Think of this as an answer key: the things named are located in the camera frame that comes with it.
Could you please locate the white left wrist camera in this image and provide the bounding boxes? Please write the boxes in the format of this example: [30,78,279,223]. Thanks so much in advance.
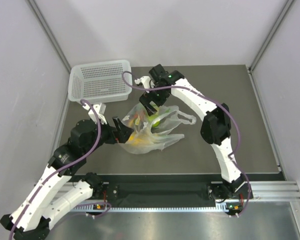
[80,100,108,125]

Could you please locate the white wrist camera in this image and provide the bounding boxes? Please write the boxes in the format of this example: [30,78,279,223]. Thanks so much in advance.
[80,100,108,125]
[134,76,153,93]

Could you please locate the white slotted cable duct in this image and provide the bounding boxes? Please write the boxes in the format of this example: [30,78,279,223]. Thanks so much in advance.
[70,202,243,213]

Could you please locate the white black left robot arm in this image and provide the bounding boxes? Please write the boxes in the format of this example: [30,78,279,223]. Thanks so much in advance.
[0,117,133,240]

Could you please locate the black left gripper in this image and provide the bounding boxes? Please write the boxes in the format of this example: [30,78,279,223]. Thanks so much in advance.
[84,116,134,155]

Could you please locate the clear plastic bag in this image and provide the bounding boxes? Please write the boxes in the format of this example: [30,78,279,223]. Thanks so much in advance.
[120,103,197,155]

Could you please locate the white perforated plastic basket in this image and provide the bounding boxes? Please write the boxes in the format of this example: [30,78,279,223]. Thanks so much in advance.
[67,59,132,104]

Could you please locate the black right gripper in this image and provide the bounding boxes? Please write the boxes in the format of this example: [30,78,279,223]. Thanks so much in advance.
[139,83,170,117]

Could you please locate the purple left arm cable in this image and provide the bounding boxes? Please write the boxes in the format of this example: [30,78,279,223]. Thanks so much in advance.
[8,99,113,240]

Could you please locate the aluminium frame rail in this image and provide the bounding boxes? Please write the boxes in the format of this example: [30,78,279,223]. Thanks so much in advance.
[32,181,300,201]

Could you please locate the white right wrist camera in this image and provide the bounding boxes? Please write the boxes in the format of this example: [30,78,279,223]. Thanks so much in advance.
[134,76,153,93]

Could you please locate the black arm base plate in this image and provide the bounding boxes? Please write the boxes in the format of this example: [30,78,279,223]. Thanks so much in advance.
[74,173,255,208]

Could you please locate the yellow banana bunch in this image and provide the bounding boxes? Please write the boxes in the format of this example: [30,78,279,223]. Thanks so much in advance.
[127,132,153,146]

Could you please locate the green apple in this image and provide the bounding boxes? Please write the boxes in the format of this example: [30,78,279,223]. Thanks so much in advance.
[147,112,161,128]

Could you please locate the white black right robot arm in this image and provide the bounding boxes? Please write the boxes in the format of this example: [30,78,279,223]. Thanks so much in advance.
[134,64,245,199]

